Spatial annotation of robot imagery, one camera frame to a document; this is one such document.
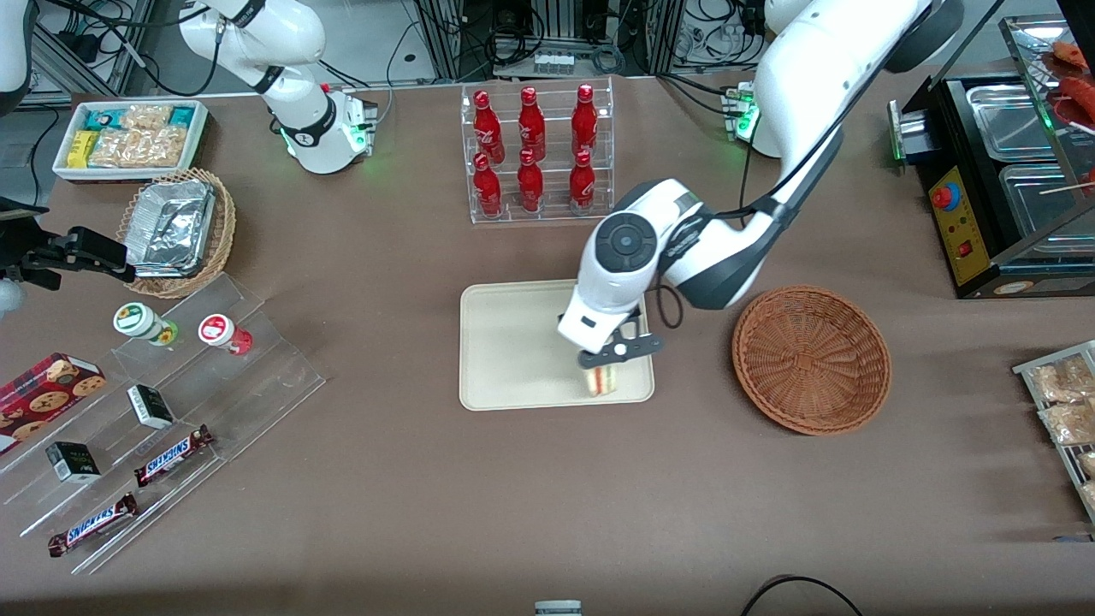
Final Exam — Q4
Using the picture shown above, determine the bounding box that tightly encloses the small black carton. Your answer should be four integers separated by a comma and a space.
127, 384, 176, 430
45, 441, 102, 484

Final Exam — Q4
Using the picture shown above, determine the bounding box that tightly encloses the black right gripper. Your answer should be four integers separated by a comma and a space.
0, 226, 138, 292

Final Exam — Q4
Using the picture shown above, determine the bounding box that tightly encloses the clear acrylic stepped display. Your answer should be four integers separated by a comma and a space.
0, 272, 327, 576

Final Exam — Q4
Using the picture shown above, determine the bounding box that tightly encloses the black table edge cable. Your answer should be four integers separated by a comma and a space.
739, 574, 865, 616

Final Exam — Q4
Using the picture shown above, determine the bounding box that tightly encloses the black food warmer machine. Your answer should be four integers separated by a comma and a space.
888, 13, 1095, 300

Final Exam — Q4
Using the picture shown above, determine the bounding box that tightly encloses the clear bag of crackers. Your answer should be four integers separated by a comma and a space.
89, 128, 143, 169
120, 104, 173, 132
137, 126, 190, 169

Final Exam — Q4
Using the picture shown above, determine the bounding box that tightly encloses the white rectangular snack bin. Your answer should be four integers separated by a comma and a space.
51, 99, 210, 186

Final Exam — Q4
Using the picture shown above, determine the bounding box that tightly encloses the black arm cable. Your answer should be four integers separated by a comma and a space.
643, 0, 942, 331

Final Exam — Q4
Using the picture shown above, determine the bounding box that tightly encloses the green lid snack cup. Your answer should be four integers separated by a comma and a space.
113, 302, 180, 347

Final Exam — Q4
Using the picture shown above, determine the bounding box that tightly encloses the red lid snack cup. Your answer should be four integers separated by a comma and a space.
198, 314, 254, 357

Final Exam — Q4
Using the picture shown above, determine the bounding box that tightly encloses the steel warmer pan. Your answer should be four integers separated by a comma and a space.
998, 162, 1095, 243
965, 83, 1059, 163

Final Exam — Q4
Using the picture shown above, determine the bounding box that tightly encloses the yellow snack packet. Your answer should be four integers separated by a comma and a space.
66, 130, 100, 170

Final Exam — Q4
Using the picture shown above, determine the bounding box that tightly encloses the light wicker basket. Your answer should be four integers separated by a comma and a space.
115, 168, 237, 299

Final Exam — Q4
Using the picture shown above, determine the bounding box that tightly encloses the clear acrylic bottle rack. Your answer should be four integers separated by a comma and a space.
460, 77, 615, 225

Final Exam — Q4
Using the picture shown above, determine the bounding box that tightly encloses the red cookie box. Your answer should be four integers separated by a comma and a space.
0, 352, 108, 456

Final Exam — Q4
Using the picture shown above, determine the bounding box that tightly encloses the round brown wicker basket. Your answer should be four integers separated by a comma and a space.
731, 285, 892, 436

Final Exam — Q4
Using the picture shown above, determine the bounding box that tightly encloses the cream plastic serving tray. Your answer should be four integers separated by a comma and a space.
459, 275, 656, 412

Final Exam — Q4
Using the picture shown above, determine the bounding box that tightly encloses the Snickers chocolate bar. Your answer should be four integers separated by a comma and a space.
47, 492, 139, 559
133, 424, 215, 489

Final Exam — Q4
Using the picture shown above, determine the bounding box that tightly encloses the red sausage on skewer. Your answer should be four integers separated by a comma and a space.
1057, 75, 1095, 131

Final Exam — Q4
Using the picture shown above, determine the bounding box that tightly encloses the orange sausage on skewer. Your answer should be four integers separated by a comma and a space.
1051, 39, 1094, 73

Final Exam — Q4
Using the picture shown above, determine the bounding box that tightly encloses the aluminium foil container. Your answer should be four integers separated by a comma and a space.
127, 178, 216, 279

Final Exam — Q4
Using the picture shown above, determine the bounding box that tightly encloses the red soda bottle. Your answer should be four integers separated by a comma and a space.
473, 152, 503, 216
518, 86, 547, 162
473, 90, 506, 164
517, 150, 545, 213
571, 83, 598, 159
569, 150, 596, 211

